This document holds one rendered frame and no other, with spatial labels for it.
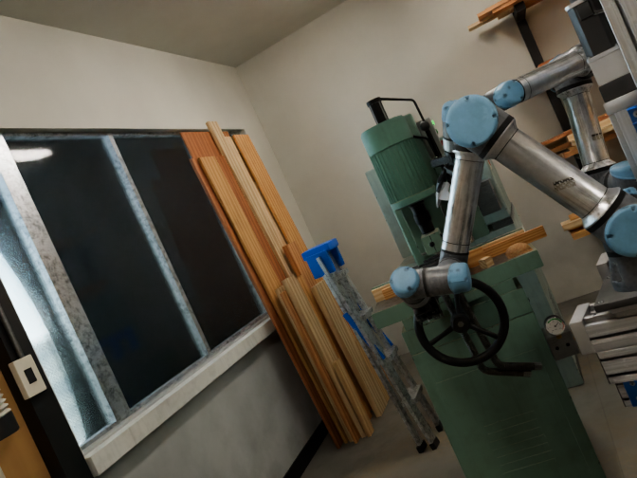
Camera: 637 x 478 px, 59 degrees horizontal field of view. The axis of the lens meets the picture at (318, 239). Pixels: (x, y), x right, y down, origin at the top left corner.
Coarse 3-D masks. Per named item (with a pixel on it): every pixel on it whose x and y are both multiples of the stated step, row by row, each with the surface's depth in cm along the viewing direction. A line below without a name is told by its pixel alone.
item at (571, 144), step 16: (512, 0) 346; (528, 0) 359; (480, 16) 353; (496, 16) 363; (528, 32) 386; (528, 48) 388; (560, 112) 388; (608, 128) 336; (544, 144) 358; (560, 144) 367; (576, 160) 390; (576, 224) 358
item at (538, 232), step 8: (528, 232) 201; (536, 232) 200; (544, 232) 200; (504, 240) 204; (512, 240) 203; (520, 240) 202; (528, 240) 201; (536, 240) 201; (488, 248) 205; (496, 248) 204; (504, 248) 203; (384, 288) 217; (384, 296) 215; (392, 296) 214
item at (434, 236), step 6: (438, 228) 215; (426, 234) 209; (432, 234) 204; (438, 234) 204; (426, 240) 205; (432, 240) 205; (438, 240) 204; (426, 246) 205; (438, 246) 204; (432, 252) 205; (438, 252) 209
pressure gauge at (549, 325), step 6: (546, 318) 184; (552, 318) 182; (558, 318) 181; (546, 324) 183; (552, 324) 182; (558, 324) 182; (564, 324) 181; (546, 330) 183; (552, 330) 183; (558, 330) 182; (564, 330) 182; (558, 336) 184
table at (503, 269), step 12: (528, 252) 187; (504, 264) 189; (516, 264) 188; (528, 264) 188; (540, 264) 187; (480, 276) 191; (492, 276) 191; (504, 276) 190; (516, 276) 189; (384, 300) 217; (396, 300) 206; (468, 300) 184; (384, 312) 200; (396, 312) 199; (408, 312) 198; (384, 324) 201
